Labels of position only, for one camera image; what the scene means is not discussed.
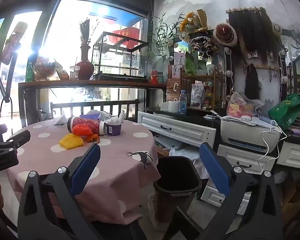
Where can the white napkin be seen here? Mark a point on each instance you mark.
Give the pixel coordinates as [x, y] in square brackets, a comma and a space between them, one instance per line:
[116, 118]

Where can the black wooden railing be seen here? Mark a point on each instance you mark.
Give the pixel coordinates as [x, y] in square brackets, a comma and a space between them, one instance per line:
[95, 110]

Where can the teal tin can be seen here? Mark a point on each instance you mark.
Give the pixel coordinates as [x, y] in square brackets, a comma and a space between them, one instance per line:
[160, 78]

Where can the white toilet paper roll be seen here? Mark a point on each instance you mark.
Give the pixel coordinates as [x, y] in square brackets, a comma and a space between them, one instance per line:
[173, 106]

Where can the black trash bin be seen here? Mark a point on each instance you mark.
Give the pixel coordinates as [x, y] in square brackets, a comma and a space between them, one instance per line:
[177, 200]

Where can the orange foam fruit net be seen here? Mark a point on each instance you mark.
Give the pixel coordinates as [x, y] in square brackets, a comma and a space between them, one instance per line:
[82, 130]

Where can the small wooden shelf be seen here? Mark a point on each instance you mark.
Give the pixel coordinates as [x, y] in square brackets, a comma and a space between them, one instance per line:
[215, 80]

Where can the green soda bottle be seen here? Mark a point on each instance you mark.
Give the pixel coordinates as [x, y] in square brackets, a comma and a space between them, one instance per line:
[29, 73]

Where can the white printer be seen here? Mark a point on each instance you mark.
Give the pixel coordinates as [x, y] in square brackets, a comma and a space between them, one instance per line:
[247, 136]

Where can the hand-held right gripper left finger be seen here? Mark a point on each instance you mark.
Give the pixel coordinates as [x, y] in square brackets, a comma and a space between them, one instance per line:
[86, 170]

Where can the hanging brown hair extensions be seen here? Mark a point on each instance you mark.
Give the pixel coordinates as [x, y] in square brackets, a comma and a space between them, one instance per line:
[250, 35]

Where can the black hair bundle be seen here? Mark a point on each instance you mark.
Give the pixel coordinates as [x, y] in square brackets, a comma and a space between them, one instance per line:
[252, 85]

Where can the white cabinet door panel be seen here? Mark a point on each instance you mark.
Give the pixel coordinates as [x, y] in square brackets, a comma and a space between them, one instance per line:
[177, 130]

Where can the yellow foam fruit net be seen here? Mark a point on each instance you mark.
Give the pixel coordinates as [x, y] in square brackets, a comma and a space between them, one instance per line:
[71, 141]

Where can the grey foil packet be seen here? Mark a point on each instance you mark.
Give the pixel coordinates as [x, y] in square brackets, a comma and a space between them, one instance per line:
[197, 95]

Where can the red tin can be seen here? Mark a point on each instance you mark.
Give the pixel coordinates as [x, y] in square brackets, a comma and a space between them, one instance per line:
[154, 77]

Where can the red round fur-trimmed hat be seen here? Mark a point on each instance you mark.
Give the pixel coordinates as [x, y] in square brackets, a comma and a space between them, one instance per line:
[225, 33]

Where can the white tissue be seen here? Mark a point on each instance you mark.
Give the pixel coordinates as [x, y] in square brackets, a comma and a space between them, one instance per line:
[60, 120]

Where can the gold glass bowl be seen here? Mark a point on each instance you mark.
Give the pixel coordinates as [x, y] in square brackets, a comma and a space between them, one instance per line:
[43, 70]

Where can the purple tissue pack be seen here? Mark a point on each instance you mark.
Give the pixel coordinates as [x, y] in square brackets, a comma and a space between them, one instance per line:
[90, 116]

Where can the brown cardboard boxes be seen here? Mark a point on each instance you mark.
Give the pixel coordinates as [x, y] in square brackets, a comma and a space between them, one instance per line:
[173, 90]

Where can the red lanterns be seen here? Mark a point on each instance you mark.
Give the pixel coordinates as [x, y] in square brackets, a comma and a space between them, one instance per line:
[126, 36]

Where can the white drawer cabinet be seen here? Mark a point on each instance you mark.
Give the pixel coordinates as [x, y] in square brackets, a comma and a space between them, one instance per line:
[242, 158]

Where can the dried twigs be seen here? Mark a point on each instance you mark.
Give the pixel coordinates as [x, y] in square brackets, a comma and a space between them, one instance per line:
[85, 32]

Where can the green shopping bag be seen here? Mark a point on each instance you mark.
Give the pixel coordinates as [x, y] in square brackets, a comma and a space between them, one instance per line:
[286, 112]

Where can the pink product cards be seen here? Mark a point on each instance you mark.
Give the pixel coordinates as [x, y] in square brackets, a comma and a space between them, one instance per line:
[179, 60]

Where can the purple paper cup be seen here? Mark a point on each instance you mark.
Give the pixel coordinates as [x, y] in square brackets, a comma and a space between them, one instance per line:
[113, 130]

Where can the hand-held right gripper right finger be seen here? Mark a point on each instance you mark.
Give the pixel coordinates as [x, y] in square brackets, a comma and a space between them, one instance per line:
[215, 170]

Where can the red paper cup black lid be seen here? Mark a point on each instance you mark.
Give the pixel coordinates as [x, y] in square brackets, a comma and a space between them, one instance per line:
[87, 125]

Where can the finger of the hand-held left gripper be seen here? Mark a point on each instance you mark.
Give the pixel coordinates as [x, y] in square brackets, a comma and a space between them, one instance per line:
[20, 138]

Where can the clear water bottle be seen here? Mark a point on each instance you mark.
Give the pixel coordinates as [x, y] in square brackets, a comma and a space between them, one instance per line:
[182, 103]

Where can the red ceramic vase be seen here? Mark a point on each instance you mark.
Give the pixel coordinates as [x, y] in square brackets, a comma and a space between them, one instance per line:
[85, 67]

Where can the smartphone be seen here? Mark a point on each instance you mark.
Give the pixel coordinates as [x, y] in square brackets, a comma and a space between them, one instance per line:
[13, 45]

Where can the purple packet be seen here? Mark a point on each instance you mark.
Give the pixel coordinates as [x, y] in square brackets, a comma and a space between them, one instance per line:
[102, 115]

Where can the vanity mirror with bulbs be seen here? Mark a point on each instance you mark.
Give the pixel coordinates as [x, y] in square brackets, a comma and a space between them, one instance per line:
[197, 65]

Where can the sunflower bouquet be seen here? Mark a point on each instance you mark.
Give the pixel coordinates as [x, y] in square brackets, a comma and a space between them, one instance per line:
[190, 21]

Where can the clear bag of colourful items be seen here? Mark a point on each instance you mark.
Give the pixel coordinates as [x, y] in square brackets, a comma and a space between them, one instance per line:
[240, 107]

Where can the pink polka-dot tablecloth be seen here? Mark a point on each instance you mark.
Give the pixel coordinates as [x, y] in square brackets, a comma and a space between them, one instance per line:
[115, 155]

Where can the black chair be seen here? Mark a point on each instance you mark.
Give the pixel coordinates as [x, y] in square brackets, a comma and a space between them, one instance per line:
[187, 217]

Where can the green bamboo plant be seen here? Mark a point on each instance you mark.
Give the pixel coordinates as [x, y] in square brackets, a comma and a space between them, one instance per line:
[157, 42]

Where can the lion head decoration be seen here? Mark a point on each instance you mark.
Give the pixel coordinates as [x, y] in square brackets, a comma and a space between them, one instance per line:
[202, 46]

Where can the brown wooden bar counter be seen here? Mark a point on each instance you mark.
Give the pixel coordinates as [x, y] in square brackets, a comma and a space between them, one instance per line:
[90, 83]

